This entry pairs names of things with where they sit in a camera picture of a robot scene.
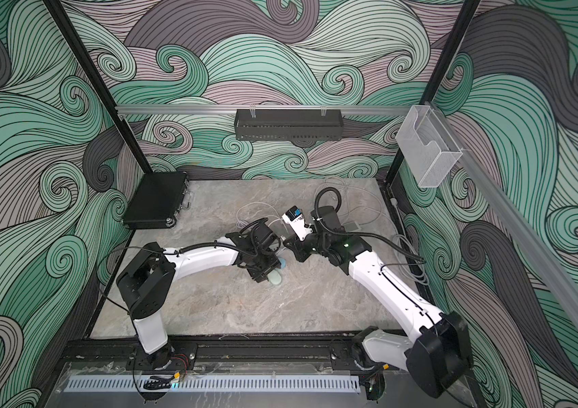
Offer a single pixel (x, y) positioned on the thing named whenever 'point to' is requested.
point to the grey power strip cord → (408, 252)
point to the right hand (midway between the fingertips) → (285, 242)
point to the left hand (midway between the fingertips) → (281, 268)
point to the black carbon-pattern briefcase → (156, 201)
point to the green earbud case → (274, 277)
